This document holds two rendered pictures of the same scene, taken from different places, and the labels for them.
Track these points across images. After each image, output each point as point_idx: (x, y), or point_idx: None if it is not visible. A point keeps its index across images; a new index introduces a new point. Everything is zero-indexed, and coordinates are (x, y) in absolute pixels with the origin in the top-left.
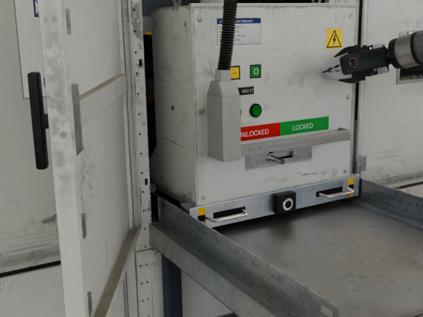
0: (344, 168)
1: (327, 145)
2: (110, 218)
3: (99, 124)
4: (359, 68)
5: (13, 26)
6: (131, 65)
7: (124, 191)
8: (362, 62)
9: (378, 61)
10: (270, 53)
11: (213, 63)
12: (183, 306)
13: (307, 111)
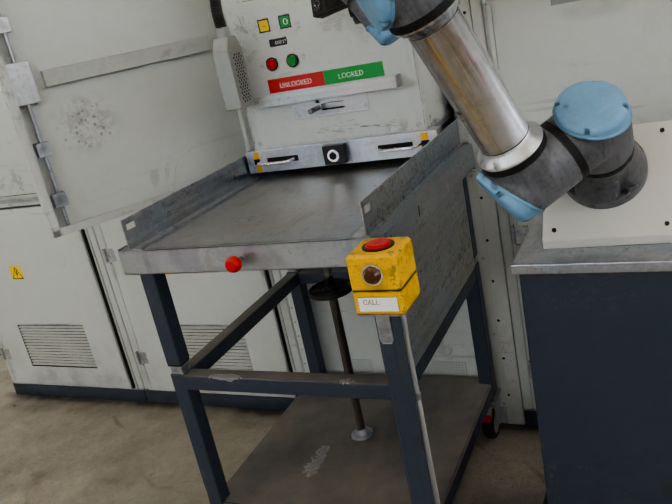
0: (416, 121)
1: (387, 94)
2: (169, 153)
3: (130, 82)
4: (322, 10)
5: None
6: None
7: (230, 135)
8: (325, 3)
9: (339, 0)
10: (296, 0)
11: (242, 20)
12: None
13: (353, 56)
